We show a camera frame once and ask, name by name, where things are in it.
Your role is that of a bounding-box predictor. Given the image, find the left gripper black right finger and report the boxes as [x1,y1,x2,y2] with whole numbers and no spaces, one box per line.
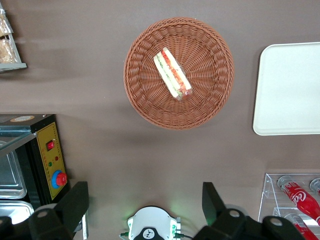
[193,181,307,240]

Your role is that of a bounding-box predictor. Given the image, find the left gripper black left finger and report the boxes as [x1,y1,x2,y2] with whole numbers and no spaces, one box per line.
[0,181,90,240]

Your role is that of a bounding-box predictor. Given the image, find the triangle sandwich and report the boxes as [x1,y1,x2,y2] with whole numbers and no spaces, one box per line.
[152,47,193,102]

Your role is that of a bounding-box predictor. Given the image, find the round brown wicker basket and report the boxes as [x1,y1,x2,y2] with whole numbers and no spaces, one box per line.
[123,16,235,131]

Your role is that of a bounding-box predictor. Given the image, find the beige plastic tray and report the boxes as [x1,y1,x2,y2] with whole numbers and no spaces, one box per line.
[252,41,320,137]

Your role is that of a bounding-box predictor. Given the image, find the grey snack rack tray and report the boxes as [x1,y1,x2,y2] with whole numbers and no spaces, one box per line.
[0,7,28,73]

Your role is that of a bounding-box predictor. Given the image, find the black food warmer yellow panel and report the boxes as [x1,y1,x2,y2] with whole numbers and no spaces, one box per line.
[0,113,90,240]

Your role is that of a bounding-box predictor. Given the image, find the steel warmer pan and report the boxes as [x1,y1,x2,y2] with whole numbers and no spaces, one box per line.
[0,200,35,226]
[0,141,28,200]

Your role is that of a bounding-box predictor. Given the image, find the clear acrylic bottle rack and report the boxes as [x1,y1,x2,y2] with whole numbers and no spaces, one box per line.
[257,172,320,240]

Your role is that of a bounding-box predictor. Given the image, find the clear bag rice crackers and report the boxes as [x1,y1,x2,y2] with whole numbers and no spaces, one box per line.
[0,37,20,64]
[0,8,14,37]

